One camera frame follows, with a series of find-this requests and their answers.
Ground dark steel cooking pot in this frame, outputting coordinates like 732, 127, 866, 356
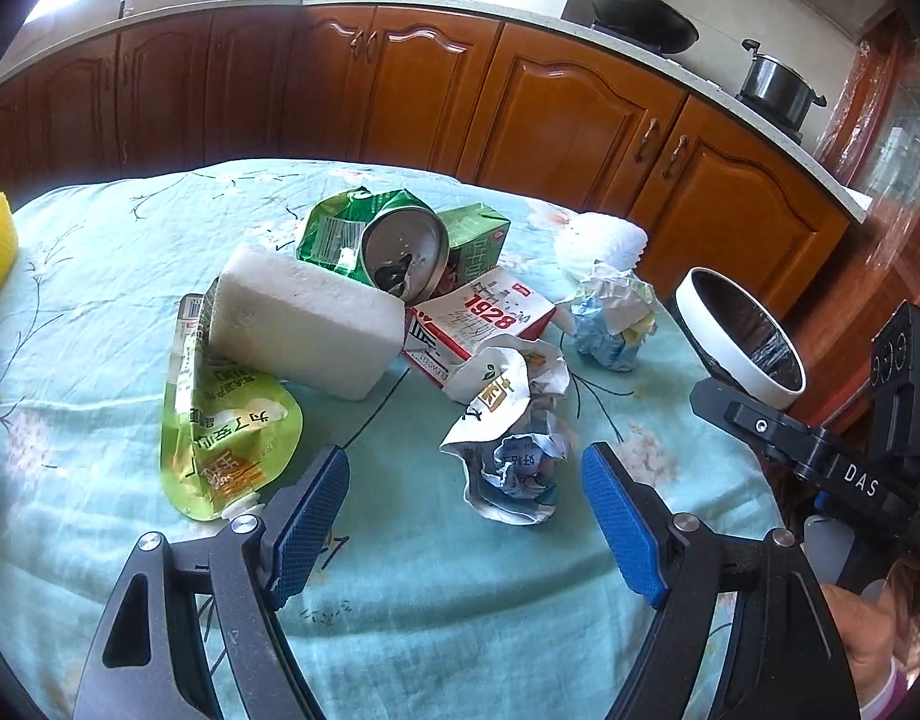
737, 39, 827, 117

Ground light blue floral tablecloth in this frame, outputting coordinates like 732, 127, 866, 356
0, 159, 787, 720

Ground person's right forearm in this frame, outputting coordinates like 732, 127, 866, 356
853, 652, 920, 720

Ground crushed aluminium can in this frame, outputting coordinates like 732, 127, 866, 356
361, 208, 451, 307

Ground blue print wrapper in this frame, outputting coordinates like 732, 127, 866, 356
460, 431, 563, 530

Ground white paper wrapper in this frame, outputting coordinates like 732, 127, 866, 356
439, 337, 573, 458

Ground blue yellow wrapper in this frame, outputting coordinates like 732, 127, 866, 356
571, 262, 660, 373

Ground red white carton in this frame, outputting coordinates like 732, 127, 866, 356
401, 266, 557, 389

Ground black gas stove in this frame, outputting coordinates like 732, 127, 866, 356
587, 19, 806, 145

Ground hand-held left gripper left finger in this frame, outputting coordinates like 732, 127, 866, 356
73, 444, 352, 720

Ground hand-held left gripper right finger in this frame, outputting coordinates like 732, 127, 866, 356
580, 441, 862, 720

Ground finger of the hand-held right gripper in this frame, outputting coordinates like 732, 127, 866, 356
691, 379, 833, 479

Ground green snack bag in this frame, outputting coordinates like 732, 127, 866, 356
295, 186, 434, 290

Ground green drink pouch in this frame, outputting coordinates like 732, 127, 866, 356
160, 294, 305, 522

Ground white foam fruit net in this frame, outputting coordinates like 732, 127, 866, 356
553, 211, 648, 278

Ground person's right hand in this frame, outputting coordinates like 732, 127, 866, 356
820, 577, 900, 662

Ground white foam block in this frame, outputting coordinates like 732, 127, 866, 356
208, 242, 407, 400

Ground wooden lower kitchen cabinets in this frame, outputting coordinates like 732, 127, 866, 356
0, 4, 855, 316

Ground white bin with black liner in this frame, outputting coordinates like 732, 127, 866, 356
673, 266, 807, 411

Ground green drink carton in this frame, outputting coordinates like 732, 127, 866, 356
433, 204, 512, 290

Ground black wok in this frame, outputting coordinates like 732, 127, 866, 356
546, 0, 699, 55

